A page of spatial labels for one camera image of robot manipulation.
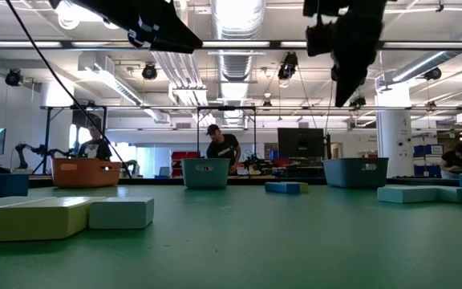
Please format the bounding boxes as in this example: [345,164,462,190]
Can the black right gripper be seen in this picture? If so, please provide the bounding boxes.
[302,0,388,108]

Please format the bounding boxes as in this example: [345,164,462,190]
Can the green table mat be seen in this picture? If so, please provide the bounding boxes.
[0,183,462,289]

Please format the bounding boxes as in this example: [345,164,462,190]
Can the red storage bins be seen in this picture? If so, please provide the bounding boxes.
[170,150,200,177]

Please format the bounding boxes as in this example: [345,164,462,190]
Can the white round column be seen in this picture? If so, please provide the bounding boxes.
[375,82,415,178]

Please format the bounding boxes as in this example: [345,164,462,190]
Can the black round ceiling fixture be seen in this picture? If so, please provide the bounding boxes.
[278,51,299,81]
[141,63,159,81]
[5,68,23,88]
[423,67,443,81]

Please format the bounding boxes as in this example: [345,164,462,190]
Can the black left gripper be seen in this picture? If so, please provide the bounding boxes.
[60,0,204,54]

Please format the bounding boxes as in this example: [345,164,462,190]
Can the small mint green cube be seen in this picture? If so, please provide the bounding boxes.
[88,196,156,230]

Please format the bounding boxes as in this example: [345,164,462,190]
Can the orange plastic basket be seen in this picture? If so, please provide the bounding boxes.
[51,157,123,189]

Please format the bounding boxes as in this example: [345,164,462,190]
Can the silver ceiling air duct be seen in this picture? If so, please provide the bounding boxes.
[210,0,267,126]

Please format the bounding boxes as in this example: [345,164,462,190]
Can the black computer monitor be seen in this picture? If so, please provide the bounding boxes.
[277,127,326,159]

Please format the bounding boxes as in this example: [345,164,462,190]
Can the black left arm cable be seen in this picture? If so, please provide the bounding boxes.
[5,0,132,178]

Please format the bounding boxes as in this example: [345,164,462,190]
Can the black table frame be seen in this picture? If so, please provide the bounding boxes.
[28,175,462,187]

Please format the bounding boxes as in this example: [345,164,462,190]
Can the grey-blue plastic basket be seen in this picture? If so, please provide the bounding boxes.
[322,157,390,189]

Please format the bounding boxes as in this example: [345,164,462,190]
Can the teal plastic basket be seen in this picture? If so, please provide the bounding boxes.
[181,157,231,189]

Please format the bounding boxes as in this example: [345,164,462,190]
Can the blue storage bins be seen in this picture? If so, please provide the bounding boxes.
[413,144,444,177]

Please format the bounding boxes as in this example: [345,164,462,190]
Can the person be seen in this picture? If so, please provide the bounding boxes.
[77,123,113,161]
[439,140,462,180]
[205,124,242,176]

